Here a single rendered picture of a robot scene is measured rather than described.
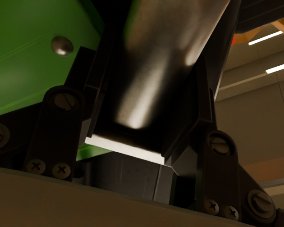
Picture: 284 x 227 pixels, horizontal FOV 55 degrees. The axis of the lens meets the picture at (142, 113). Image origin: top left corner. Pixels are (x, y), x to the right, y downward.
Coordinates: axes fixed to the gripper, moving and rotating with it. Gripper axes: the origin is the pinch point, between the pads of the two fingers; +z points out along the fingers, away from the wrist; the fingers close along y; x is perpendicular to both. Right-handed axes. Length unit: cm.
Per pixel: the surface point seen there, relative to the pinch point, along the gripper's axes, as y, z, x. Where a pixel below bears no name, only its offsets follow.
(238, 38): 163, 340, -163
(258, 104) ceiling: 368, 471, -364
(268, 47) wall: 466, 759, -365
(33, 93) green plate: -5.3, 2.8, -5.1
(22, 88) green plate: -5.9, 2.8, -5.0
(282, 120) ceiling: 370, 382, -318
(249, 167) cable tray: 172, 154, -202
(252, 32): 180, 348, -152
